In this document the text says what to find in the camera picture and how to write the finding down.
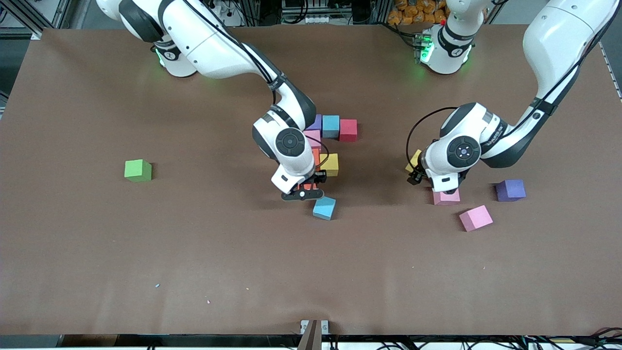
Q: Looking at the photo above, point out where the blue foam cube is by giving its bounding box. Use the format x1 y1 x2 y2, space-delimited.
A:
312 196 337 221
322 115 341 140

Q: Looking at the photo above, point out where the dark equipment box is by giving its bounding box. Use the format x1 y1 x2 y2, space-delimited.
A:
281 0 375 25

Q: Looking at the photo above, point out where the green foam cube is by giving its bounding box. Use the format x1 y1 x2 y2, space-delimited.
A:
124 159 152 183

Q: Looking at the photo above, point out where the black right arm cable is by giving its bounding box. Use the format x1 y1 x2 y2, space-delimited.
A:
305 136 330 171

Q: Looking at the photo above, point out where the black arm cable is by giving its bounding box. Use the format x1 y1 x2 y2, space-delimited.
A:
305 136 330 171
406 107 460 172

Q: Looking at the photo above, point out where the red foam cube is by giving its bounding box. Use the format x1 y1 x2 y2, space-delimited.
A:
339 119 358 142

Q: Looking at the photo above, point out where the metal table bracket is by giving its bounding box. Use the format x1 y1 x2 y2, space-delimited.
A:
300 319 329 336

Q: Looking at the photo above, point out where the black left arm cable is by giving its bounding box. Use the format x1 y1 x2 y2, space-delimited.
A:
406 107 460 172

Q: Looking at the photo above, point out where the brown camera mount pole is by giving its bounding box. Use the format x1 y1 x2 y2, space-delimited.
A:
297 319 323 350

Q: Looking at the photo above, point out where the yellow foam cube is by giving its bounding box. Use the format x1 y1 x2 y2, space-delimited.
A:
405 149 423 174
319 154 339 177

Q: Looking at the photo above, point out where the bag of orange objects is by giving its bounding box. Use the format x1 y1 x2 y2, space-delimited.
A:
387 0 450 26

